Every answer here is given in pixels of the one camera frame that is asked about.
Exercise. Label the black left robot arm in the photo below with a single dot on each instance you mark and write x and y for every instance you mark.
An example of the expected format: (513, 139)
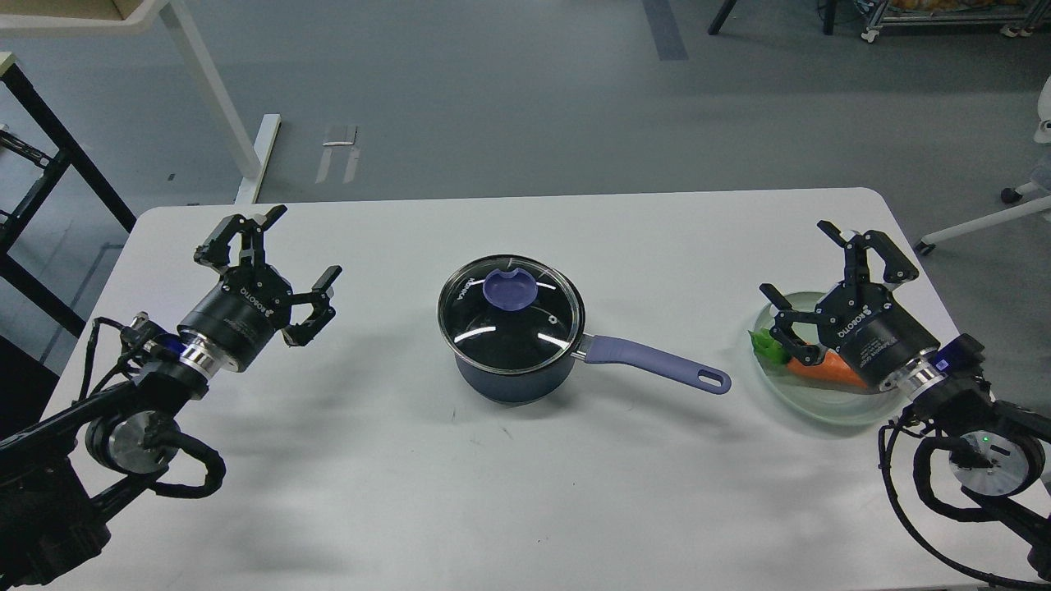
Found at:
(66, 477)

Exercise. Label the white desk with legs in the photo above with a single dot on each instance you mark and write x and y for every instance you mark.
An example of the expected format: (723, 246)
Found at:
(38, 19)

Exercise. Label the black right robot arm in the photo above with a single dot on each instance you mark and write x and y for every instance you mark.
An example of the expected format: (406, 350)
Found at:
(975, 453)

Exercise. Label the glass lid with blue knob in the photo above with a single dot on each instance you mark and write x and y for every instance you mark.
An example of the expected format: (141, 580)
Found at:
(508, 314)

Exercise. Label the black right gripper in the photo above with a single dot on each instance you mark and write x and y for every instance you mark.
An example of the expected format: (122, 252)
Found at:
(874, 335)

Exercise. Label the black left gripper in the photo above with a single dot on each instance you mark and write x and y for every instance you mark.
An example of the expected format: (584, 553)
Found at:
(249, 305)

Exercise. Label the black furniture legs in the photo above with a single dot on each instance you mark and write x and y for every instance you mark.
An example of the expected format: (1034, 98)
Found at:
(736, 16)

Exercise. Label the pale green glass plate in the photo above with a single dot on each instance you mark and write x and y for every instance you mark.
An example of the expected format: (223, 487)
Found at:
(830, 404)

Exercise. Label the orange toy carrot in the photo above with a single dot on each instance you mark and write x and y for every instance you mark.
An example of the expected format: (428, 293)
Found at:
(832, 370)

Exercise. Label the metal wheeled cart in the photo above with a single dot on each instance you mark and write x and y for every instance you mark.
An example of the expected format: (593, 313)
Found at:
(1014, 19)

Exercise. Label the blue saucepan with handle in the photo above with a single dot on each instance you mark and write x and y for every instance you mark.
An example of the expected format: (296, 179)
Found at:
(593, 349)

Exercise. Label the black metal frame table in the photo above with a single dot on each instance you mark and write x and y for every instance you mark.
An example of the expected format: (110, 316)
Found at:
(69, 156)

